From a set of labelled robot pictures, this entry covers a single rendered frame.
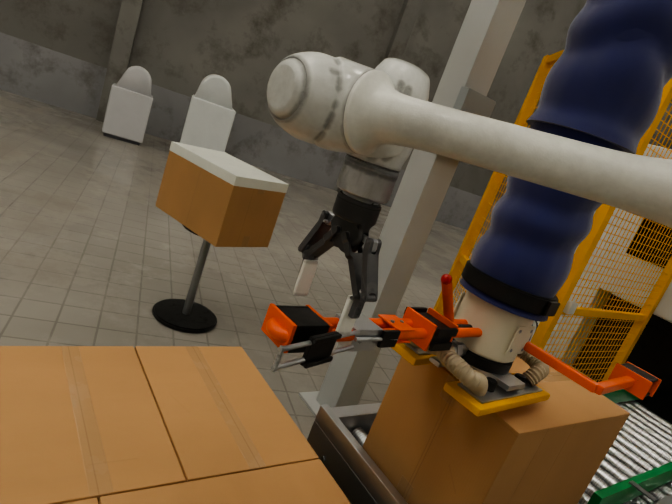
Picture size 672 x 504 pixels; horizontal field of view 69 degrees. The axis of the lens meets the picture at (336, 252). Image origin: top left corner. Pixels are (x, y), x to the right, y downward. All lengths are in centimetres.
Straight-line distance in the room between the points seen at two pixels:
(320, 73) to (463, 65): 181
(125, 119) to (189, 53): 216
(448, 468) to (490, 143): 98
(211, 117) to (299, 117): 791
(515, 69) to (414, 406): 1151
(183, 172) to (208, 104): 559
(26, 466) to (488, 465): 104
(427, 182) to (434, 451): 129
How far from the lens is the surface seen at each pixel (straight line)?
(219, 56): 1007
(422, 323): 102
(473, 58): 235
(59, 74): 1016
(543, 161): 60
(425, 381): 141
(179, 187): 294
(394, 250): 236
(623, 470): 251
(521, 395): 129
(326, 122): 59
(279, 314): 79
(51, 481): 131
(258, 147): 1030
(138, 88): 851
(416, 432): 145
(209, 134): 851
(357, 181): 75
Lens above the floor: 146
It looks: 14 degrees down
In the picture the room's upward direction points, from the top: 20 degrees clockwise
